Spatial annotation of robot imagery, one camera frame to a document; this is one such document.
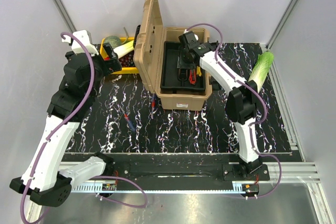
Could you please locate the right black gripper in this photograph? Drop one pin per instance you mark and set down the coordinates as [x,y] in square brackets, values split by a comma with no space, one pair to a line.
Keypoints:
[180,64]

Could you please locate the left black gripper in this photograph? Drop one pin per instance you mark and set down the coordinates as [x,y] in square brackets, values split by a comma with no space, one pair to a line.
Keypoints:
[111,64]

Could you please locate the yellow utility knife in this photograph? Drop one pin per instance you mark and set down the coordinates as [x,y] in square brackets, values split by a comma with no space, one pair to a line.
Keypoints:
[198,71]

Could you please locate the red black utility knife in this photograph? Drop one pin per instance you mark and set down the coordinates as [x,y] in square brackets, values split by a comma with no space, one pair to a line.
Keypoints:
[192,77]

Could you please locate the black tool box tray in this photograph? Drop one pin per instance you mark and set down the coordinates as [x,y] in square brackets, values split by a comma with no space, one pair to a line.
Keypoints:
[170,79]

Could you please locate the tan plastic tool box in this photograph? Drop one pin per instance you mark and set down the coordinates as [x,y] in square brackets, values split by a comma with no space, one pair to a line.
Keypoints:
[148,58]

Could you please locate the blue screwdriver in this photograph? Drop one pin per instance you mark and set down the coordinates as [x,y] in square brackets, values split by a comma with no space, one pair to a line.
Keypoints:
[130,124]
[153,105]

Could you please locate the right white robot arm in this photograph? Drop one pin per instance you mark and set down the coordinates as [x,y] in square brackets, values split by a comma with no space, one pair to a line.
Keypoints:
[241,104]

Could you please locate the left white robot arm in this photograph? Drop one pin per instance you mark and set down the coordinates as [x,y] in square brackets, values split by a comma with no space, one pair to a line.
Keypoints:
[43,181]

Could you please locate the purple grape bunch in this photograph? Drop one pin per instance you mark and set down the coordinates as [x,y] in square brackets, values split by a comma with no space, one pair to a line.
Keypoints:
[127,60]

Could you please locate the green white leek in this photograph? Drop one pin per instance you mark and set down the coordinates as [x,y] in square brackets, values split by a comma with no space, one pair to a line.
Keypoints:
[124,49]

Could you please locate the green netted melon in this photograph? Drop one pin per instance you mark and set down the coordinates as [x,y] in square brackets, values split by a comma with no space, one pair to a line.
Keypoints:
[113,41]

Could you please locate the yellow plastic fruit tray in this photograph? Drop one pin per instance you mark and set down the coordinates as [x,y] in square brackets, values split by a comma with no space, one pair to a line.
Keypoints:
[131,70]

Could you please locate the green napa cabbage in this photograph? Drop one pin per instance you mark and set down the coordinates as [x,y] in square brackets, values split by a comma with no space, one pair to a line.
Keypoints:
[261,69]

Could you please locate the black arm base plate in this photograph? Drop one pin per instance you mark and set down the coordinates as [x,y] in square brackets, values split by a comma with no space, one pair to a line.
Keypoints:
[171,173]

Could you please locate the aluminium frame rail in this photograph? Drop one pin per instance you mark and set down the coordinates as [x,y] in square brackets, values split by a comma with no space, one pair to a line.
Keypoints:
[287,173]

